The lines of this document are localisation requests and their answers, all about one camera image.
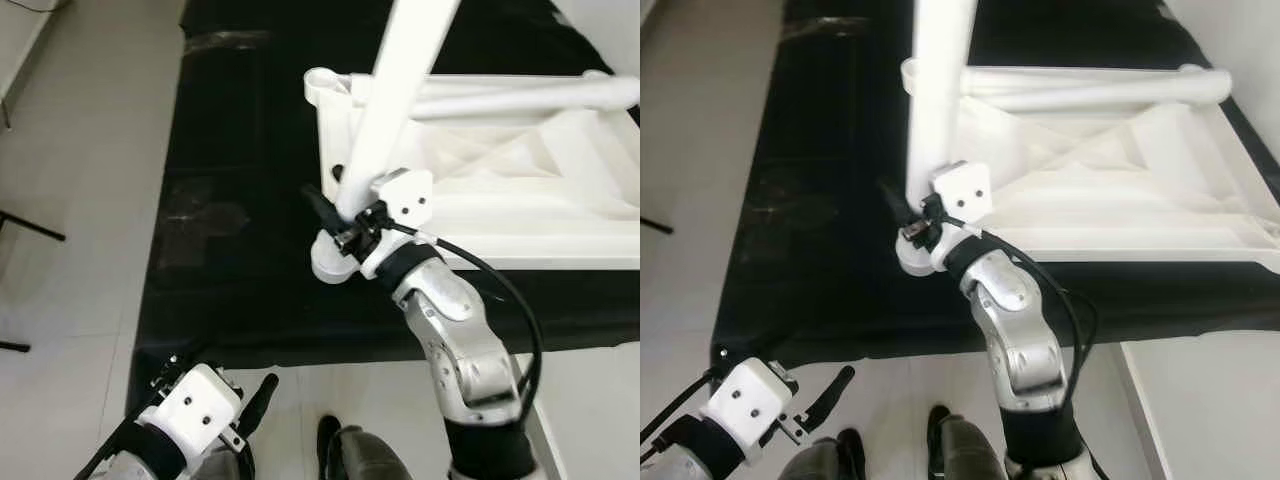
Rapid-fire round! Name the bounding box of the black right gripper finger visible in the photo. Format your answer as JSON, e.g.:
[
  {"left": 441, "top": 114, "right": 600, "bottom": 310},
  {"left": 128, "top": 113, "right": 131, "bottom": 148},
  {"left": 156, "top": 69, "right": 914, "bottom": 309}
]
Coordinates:
[
  {"left": 303, "top": 185, "right": 341, "bottom": 228},
  {"left": 878, "top": 178, "right": 916, "bottom": 223}
]

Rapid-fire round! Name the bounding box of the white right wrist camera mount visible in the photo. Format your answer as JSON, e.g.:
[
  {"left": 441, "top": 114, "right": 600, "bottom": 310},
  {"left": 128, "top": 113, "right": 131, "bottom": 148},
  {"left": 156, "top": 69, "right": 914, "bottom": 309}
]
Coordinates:
[
  {"left": 928, "top": 160, "right": 994, "bottom": 273},
  {"left": 357, "top": 167, "right": 435, "bottom": 281}
]

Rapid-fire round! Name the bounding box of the white plastic table top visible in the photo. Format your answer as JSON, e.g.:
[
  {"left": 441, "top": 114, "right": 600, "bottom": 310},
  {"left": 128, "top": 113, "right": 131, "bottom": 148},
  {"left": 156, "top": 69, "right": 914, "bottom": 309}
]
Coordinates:
[
  {"left": 303, "top": 65, "right": 641, "bottom": 286},
  {"left": 897, "top": 55, "right": 1280, "bottom": 279}
]

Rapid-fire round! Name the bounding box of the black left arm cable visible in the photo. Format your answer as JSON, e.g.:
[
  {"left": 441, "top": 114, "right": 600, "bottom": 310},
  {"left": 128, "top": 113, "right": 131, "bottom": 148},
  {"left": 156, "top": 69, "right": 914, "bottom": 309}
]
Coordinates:
[
  {"left": 640, "top": 365, "right": 736, "bottom": 446},
  {"left": 72, "top": 352, "right": 191, "bottom": 480}
]

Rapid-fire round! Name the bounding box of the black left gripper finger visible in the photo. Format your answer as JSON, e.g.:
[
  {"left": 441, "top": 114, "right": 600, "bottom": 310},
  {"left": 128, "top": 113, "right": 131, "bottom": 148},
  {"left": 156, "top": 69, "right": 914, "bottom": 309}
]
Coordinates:
[
  {"left": 248, "top": 375, "right": 281, "bottom": 433},
  {"left": 808, "top": 366, "right": 857, "bottom": 423}
]

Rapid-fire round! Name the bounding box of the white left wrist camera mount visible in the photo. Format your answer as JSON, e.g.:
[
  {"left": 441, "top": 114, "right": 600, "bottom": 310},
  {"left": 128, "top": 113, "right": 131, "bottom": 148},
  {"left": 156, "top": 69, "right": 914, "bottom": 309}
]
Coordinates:
[
  {"left": 703, "top": 358, "right": 801, "bottom": 446},
  {"left": 137, "top": 362, "right": 244, "bottom": 456}
]

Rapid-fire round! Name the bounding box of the black tablecloth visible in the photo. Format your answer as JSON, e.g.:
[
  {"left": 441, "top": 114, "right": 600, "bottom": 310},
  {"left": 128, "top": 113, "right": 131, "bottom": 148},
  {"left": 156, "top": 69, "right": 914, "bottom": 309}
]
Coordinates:
[
  {"left": 125, "top": 0, "right": 641, "bottom": 416},
  {"left": 715, "top": 0, "right": 1280, "bottom": 371}
]

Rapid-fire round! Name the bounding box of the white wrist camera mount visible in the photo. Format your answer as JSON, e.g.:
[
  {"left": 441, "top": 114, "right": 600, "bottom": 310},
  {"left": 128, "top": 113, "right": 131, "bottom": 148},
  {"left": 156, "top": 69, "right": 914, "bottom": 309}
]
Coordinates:
[
  {"left": 357, "top": 167, "right": 435, "bottom": 281},
  {"left": 137, "top": 362, "right": 244, "bottom": 456},
  {"left": 928, "top": 160, "right": 994, "bottom": 273},
  {"left": 703, "top": 358, "right": 801, "bottom": 446}
]

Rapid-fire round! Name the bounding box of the white plastic table leg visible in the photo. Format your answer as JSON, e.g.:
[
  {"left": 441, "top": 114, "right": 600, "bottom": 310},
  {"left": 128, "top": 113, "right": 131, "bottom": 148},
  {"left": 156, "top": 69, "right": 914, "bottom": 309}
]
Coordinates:
[
  {"left": 965, "top": 65, "right": 1234, "bottom": 113},
  {"left": 903, "top": 0, "right": 979, "bottom": 206},
  {"left": 335, "top": 0, "right": 461, "bottom": 226},
  {"left": 350, "top": 75, "right": 641, "bottom": 123}
]

